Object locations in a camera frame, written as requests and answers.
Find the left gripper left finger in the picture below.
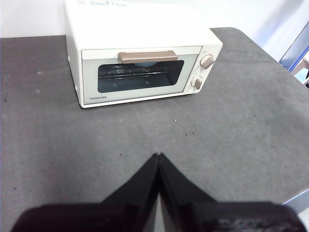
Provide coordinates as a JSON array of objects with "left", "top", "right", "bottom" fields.
[{"left": 9, "top": 153, "right": 159, "bottom": 232}]

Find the beige round oven knob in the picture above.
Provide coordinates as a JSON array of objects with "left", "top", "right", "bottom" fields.
[
  {"left": 190, "top": 76, "right": 203, "bottom": 90},
  {"left": 199, "top": 54, "right": 215, "bottom": 69}
]

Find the white Toshiba toaster oven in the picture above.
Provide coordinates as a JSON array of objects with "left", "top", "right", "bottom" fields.
[{"left": 64, "top": 0, "right": 224, "bottom": 109}]

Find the grey panel with blue edge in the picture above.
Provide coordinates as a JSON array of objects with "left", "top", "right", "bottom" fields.
[{"left": 279, "top": 19, "right": 309, "bottom": 87}]

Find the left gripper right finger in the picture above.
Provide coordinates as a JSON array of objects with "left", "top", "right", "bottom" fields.
[{"left": 158, "top": 152, "right": 307, "bottom": 232}]

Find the metal wire oven rack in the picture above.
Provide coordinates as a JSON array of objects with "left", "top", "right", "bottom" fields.
[{"left": 98, "top": 69, "right": 174, "bottom": 79}]

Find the oven door with beige handle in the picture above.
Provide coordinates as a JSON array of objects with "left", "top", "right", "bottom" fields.
[{"left": 81, "top": 45, "right": 202, "bottom": 108}]

